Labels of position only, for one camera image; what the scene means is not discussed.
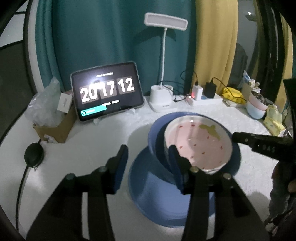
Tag pink strawberry bowl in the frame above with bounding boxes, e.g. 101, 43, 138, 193
164, 115, 233, 174

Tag blue plate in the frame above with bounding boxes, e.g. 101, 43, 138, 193
127, 146, 216, 229

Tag dark blue bowl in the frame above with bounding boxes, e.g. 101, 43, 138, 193
148, 111, 241, 183

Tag stacked pink blue bowls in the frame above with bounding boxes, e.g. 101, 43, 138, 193
246, 91, 268, 120

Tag person right hand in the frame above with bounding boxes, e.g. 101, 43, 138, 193
269, 162, 295, 219

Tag yellow tissue pack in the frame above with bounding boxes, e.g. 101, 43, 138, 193
263, 105, 285, 137

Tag white utensil basket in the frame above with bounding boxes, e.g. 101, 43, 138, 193
241, 71, 261, 97

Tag black round pouch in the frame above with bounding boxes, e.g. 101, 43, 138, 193
24, 143, 44, 168

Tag yellow wipes pack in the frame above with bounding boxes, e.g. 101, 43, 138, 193
222, 87, 247, 104

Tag cardboard box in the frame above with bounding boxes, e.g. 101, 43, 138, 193
33, 106, 77, 143

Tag black power adapter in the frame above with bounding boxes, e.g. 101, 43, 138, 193
204, 80, 217, 98

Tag white power strip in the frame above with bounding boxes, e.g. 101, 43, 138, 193
186, 94, 223, 106

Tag clear plastic bag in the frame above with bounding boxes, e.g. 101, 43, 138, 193
24, 77, 64, 128

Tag yellow curtain right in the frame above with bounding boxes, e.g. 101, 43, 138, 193
275, 14, 293, 112

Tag yellow curtain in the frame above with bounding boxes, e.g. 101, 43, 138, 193
275, 14, 293, 112
192, 1, 238, 94

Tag small white box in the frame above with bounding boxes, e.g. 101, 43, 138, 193
57, 93, 73, 113

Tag white desk lamp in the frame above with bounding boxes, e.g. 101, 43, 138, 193
144, 12, 188, 113

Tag tablet showing clock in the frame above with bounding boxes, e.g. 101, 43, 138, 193
70, 61, 144, 122

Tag yellow curtain left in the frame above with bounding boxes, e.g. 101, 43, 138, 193
192, 1, 238, 94

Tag teal curtain left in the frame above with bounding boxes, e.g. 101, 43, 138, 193
32, 1, 197, 95

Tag black charger cable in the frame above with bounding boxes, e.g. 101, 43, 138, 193
159, 69, 247, 103

